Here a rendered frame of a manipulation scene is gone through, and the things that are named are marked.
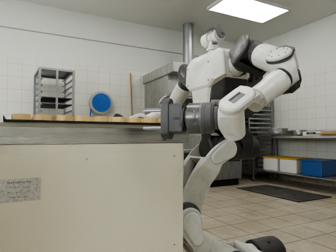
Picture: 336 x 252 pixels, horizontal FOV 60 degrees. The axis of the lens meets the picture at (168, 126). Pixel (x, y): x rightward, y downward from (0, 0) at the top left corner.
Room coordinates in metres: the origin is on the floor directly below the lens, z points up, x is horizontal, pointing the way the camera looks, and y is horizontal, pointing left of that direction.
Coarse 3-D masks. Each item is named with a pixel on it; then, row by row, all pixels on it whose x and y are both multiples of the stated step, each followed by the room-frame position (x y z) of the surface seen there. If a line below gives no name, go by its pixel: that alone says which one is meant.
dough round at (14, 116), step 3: (12, 114) 0.80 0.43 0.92; (15, 114) 0.80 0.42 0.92; (18, 114) 0.80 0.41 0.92; (21, 114) 0.80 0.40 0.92; (24, 114) 0.81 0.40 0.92; (27, 114) 0.82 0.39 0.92; (12, 117) 0.80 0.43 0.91; (15, 117) 0.80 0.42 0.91; (18, 117) 0.80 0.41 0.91; (21, 117) 0.80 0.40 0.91; (24, 117) 0.81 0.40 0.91; (27, 117) 0.82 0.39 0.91; (30, 117) 0.83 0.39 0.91
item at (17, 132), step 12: (0, 132) 0.81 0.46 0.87; (12, 132) 0.82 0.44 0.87; (24, 132) 0.83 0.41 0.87; (36, 132) 0.85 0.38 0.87; (48, 132) 0.86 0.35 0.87; (60, 132) 0.88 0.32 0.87; (72, 132) 0.89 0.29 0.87; (84, 132) 0.91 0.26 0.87; (96, 132) 0.93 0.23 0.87; (108, 132) 0.94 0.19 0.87; (120, 132) 0.96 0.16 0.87; (132, 132) 0.98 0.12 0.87; (144, 132) 1.00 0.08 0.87; (156, 132) 1.02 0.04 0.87
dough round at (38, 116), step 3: (36, 114) 0.83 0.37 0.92; (39, 114) 0.83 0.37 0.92; (42, 114) 0.83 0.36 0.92; (45, 114) 0.83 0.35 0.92; (48, 114) 0.84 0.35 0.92; (33, 117) 0.83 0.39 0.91; (36, 117) 0.83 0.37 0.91; (39, 117) 0.83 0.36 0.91; (42, 117) 0.83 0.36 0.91; (45, 117) 0.83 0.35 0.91; (48, 117) 0.84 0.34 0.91; (51, 117) 0.86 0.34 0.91
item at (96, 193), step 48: (0, 144) 0.80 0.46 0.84; (48, 144) 0.85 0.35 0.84; (96, 144) 0.92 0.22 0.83; (144, 144) 0.99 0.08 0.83; (0, 192) 0.80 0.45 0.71; (48, 192) 0.85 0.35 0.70; (96, 192) 0.92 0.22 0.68; (144, 192) 0.99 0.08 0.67; (0, 240) 0.80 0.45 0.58; (48, 240) 0.85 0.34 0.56; (96, 240) 0.92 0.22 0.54; (144, 240) 0.99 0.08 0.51
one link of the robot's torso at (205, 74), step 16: (208, 48) 1.31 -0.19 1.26; (224, 48) 1.22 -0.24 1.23; (192, 64) 1.32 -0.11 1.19; (208, 64) 1.21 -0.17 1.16; (224, 64) 1.19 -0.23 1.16; (192, 80) 1.32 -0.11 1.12; (208, 80) 1.21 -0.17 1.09; (224, 80) 1.20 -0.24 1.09; (240, 80) 1.24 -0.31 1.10; (256, 80) 1.32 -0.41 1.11; (192, 96) 1.34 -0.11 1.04; (208, 96) 1.24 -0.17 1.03
